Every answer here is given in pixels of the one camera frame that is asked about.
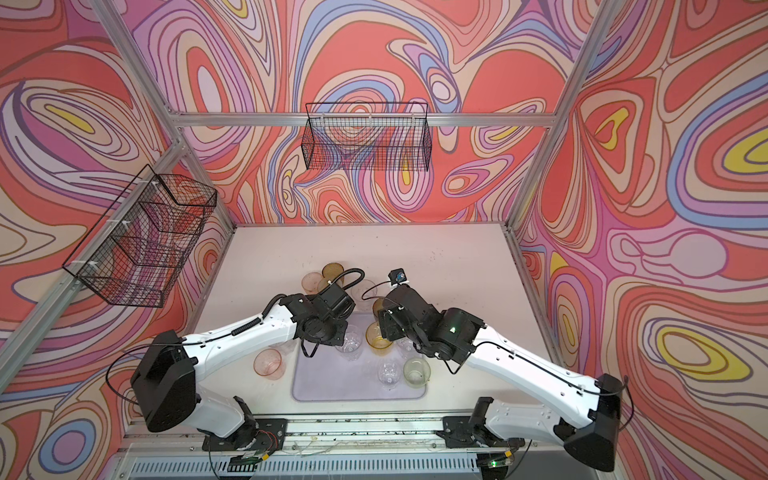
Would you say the olive amber textured cup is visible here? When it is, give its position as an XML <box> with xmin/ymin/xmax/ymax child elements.
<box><xmin>372</xmin><ymin>297</ymin><xmax>387</xmax><ymax>320</ymax></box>

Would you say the yellow smooth cup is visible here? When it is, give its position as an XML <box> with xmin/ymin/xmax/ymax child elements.
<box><xmin>365</xmin><ymin>321</ymin><xmax>393</xmax><ymax>356</ymax></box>

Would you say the clear tumbler back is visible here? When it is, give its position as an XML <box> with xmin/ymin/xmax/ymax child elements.
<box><xmin>335</xmin><ymin>325</ymin><xmax>364</xmax><ymax>362</ymax></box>

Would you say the clear faceted glass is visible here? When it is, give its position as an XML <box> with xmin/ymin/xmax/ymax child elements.
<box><xmin>394</xmin><ymin>338</ymin><xmax>418</xmax><ymax>358</ymax></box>
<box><xmin>350</xmin><ymin>279</ymin><xmax>377</xmax><ymax>312</ymax></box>

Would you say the pale green textured cup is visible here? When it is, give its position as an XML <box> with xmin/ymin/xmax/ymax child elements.
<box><xmin>403</xmin><ymin>357</ymin><xmax>431</xmax><ymax>388</ymax></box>

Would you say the small clear glass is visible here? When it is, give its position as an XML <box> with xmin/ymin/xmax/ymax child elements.
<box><xmin>376</xmin><ymin>359</ymin><xmax>403</xmax><ymax>390</ymax></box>

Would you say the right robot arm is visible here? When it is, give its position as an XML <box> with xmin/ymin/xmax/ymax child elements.
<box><xmin>374</xmin><ymin>284</ymin><xmax>626</xmax><ymax>472</ymax></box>

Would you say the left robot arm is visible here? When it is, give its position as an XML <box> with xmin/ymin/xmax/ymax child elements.
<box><xmin>130</xmin><ymin>287</ymin><xmax>355</xmax><ymax>443</ymax></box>

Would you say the lavender plastic tray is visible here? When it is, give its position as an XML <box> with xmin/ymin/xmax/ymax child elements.
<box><xmin>291</xmin><ymin>312</ymin><xmax>426</xmax><ymax>402</ymax></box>

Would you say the clear glass left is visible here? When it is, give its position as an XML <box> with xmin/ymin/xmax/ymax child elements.
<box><xmin>275</xmin><ymin>340</ymin><xmax>298</xmax><ymax>356</ymax></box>

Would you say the pink textured cup back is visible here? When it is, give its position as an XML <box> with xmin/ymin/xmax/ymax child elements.
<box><xmin>301</xmin><ymin>271</ymin><xmax>325</xmax><ymax>295</ymax></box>

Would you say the dark amber textured cup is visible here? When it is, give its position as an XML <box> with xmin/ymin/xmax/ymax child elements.
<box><xmin>321</xmin><ymin>262</ymin><xmax>344</xmax><ymax>282</ymax></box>

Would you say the pink cup front left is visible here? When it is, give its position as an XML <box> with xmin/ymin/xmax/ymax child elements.
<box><xmin>253</xmin><ymin>348</ymin><xmax>286</xmax><ymax>381</ymax></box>

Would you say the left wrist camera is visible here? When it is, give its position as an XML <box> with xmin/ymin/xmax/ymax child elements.
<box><xmin>319</xmin><ymin>283</ymin><xmax>355</xmax><ymax>320</ymax></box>

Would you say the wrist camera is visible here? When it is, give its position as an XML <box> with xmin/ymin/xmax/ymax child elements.
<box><xmin>319</xmin><ymin>283</ymin><xmax>355</xmax><ymax>320</ymax></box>
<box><xmin>388</xmin><ymin>268</ymin><xmax>408</xmax><ymax>286</ymax></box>

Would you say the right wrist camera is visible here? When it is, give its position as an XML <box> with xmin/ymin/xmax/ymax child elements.
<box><xmin>388</xmin><ymin>268</ymin><xmax>408</xmax><ymax>286</ymax></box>

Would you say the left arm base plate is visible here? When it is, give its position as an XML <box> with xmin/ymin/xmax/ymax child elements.
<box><xmin>202</xmin><ymin>418</ymin><xmax>288</xmax><ymax>453</ymax></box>

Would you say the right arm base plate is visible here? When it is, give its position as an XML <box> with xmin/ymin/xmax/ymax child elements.
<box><xmin>435</xmin><ymin>416</ymin><xmax>526</xmax><ymax>451</ymax></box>

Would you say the black wire basket back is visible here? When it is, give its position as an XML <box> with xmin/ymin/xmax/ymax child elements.
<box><xmin>301</xmin><ymin>100</ymin><xmax>432</xmax><ymax>172</ymax></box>

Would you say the black wire basket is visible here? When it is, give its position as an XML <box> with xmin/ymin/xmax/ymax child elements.
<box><xmin>301</xmin><ymin>100</ymin><xmax>432</xmax><ymax>172</ymax></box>
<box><xmin>62</xmin><ymin>165</ymin><xmax>218</xmax><ymax>308</ymax></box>

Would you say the black wire basket left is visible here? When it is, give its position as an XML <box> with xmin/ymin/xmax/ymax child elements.
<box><xmin>62</xmin><ymin>165</ymin><xmax>218</xmax><ymax>308</ymax></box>

